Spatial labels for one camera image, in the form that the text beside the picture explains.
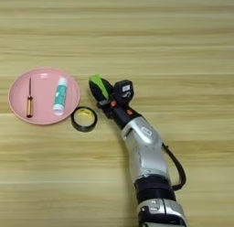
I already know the green rectangular block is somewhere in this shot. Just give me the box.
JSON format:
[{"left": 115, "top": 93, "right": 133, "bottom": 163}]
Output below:
[{"left": 89, "top": 73, "right": 110, "bottom": 100}]

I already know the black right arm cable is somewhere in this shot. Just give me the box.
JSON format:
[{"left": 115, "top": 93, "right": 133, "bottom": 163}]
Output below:
[{"left": 161, "top": 142, "right": 186, "bottom": 192}]

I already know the black box white label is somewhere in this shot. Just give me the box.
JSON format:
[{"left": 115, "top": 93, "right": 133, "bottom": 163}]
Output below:
[{"left": 112, "top": 79, "right": 135, "bottom": 107}]

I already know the small orange-handled screwdriver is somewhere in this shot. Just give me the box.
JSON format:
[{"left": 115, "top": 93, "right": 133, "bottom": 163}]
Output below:
[{"left": 26, "top": 77, "right": 34, "bottom": 119}]

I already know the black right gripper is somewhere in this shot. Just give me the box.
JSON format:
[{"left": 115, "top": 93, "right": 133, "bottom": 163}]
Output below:
[{"left": 89, "top": 77, "right": 142, "bottom": 130}]

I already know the black tape roll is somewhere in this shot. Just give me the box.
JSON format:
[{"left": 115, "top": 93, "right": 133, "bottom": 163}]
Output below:
[{"left": 70, "top": 105, "right": 99, "bottom": 133}]

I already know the pink round plate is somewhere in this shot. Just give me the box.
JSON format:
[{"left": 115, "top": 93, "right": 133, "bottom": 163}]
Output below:
[{"left": 7, "top": 68, "right": 81, "bottom": 126}]

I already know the white green glue stick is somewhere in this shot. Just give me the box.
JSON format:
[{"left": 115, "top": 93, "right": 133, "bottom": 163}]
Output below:
[{"left": 52, "top": 76, "right": 69, "bottom": 117}]

